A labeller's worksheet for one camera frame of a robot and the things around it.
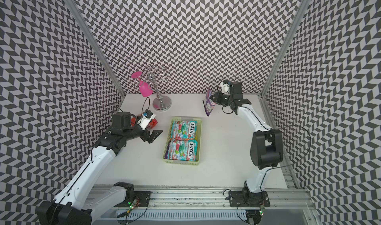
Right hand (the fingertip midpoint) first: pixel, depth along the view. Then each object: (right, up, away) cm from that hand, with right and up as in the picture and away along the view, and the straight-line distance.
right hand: (210, 98), depth 87 cm
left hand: (-30, -16, -10) cm, 36 cm away
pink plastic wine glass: (-44, +7, +14) cm, 47 cm away
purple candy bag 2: (0, -3, +2) cm, 4 cm away
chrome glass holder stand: (-37, -2, +27) cm, 46 cm away
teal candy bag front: (-16, -29, -5) cm, 34 cm away
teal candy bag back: (-16, -19, +3) cm, 25 cm away
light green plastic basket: (-7, -15, +9) cm, 18 cm away
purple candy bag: (-25, -32, -5) cm, 41 cm away
